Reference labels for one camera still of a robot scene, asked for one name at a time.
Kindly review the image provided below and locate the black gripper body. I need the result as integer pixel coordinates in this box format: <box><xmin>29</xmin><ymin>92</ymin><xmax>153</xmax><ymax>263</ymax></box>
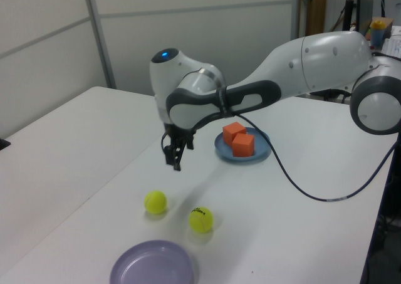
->
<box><xmin>164</xmin><ymin>123</ymin><xmax>195</xmax><ymax>140</ymax></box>

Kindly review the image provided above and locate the orange foam cube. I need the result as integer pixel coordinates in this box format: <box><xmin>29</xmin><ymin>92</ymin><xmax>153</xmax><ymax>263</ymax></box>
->
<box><xmin>222</xmin><ymin>121</ymin><xmax>247</xmax><ymax>147</ymax></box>
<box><xmin>232</xmin><ymin>133</ymin><xmax>255</xmax><ymax>158</ymax></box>

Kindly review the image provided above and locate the plain yellow tennis ball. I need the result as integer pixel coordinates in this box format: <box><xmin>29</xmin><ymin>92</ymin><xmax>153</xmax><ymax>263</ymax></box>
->
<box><xmin>143</xmin><ymin>189</ymin><xmax>168</xmax><ymax>215</ymax></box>

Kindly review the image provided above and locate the yellow tennis ball black print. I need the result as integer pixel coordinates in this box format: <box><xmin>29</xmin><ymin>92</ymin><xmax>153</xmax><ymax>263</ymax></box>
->
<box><xmin>188</xmin><ymin>206</ymin><xmax>214</xmax><ymax>233</ymax></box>

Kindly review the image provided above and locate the blue plate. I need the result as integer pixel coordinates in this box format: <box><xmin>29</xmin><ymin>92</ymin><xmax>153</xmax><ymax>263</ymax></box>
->
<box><xmin>214</xmin><ymin>127</ymin><xmax>271</xmax><ymax>164</ymax></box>

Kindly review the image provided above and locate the purple plate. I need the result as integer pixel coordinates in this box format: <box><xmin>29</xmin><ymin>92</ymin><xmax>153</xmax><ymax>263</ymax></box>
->
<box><xmin>109</xmin><ymin>239</ymin><xmax>193</xmax><ymax>284</ymax></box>

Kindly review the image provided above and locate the brown wooden cabinet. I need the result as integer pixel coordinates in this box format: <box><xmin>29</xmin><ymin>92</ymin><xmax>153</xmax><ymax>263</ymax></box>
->
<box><xmin>305</xmin><ymin>0</ymin><xmax>327</xmax><ymax>36</ymax></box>

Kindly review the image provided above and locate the black monitor stand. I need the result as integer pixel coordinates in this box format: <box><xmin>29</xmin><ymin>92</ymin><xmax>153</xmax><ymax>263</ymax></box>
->
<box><xmin>343</xmin><ymin>0</ymin><xmax>357</xmax><ymax>33</ymax></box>

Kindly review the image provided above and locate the blue bottle yellow lid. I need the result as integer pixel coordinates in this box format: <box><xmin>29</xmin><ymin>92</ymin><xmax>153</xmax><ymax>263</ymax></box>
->
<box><xmin>369</xmin><ymin>19</ymin><xmax>387</xmax><ymax>48</ymax></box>

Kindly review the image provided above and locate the black monitor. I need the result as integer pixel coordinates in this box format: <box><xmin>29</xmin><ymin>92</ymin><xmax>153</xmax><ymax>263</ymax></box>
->
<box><xmin>357</xmin><ymin>0</ymin><xmax>374</xmax><ymax>36</ymax></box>

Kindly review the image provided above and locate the white printed carton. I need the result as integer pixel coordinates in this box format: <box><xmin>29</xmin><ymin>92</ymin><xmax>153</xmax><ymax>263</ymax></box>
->
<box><xmin>383</xmin><ymin>34</ymin><xmax>401</xmax><ymax>59</ymax></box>

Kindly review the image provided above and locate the grey metal partition post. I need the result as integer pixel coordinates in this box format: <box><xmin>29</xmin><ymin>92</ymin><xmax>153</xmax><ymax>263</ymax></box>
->
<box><xmin>290</xmin><ymin>0</ymin><xmax>301</xmax><ymax>42</ymax></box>
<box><xmin>81</xmin><ymin>0</ymin><xmax>117</xmax><ymax>90</ymax></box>

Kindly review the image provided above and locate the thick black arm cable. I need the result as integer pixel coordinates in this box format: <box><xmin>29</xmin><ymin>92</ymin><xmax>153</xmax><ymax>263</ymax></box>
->
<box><xmin>190</xmin><ymin>111</ymin><xmax>398</xmax><ymax>202</ymax></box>

